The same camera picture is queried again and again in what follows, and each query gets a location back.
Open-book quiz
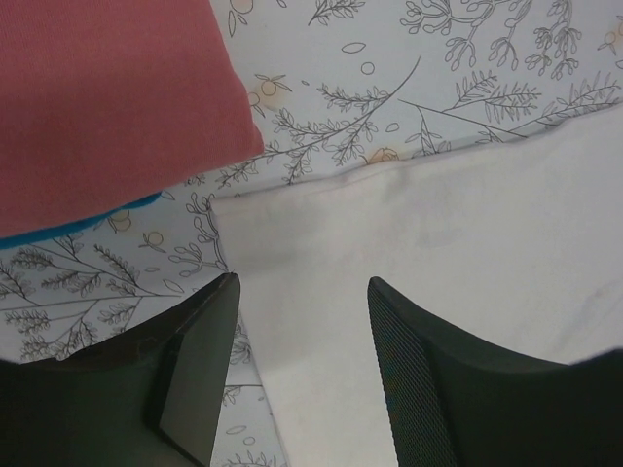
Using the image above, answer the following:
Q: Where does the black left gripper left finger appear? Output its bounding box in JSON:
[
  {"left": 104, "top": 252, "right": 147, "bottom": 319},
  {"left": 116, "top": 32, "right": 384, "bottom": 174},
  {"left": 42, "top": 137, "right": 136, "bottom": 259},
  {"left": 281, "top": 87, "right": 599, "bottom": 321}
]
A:
[{"left": 1, "top": 273, "right": 240, "bottom": 466}]

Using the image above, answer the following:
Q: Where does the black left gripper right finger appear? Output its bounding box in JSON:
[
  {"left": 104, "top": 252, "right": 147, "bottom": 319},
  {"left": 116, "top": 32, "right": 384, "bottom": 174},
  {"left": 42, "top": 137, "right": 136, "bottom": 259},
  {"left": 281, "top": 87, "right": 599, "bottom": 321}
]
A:
[{"left": 367, "top": 277, "right": 622, "bottom": 467}]

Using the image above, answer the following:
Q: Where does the white t shirt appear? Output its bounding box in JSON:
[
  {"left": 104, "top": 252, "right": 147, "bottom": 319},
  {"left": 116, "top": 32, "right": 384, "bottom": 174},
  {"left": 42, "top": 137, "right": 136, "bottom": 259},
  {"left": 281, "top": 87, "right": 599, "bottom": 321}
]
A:
[{"left": 212, "top": 106, "right": 622, "bottom": 466}]

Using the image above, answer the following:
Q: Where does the folded blue t shirt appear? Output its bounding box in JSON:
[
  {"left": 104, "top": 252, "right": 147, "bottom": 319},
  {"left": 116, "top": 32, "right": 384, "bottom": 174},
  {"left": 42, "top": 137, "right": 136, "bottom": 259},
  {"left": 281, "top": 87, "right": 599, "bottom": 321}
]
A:
[{"left": 0, "top": 192, "right": 161, "bottom": 250}]

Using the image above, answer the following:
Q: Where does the folded red t shirt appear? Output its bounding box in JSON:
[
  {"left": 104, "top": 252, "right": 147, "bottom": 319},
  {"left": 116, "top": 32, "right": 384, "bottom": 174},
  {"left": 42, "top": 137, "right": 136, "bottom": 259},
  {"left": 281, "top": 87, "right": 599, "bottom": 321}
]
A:
[{"left": 1, "top": 1, "right": 263, "bottom": 238}]

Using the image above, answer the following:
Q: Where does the floral patterned table mat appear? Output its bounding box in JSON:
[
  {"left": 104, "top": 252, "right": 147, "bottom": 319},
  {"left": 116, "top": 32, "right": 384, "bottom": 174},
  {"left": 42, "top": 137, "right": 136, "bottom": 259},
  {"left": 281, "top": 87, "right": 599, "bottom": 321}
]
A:
[{"left": 1, "top": 1, "right": 622, "bottom": 466}]

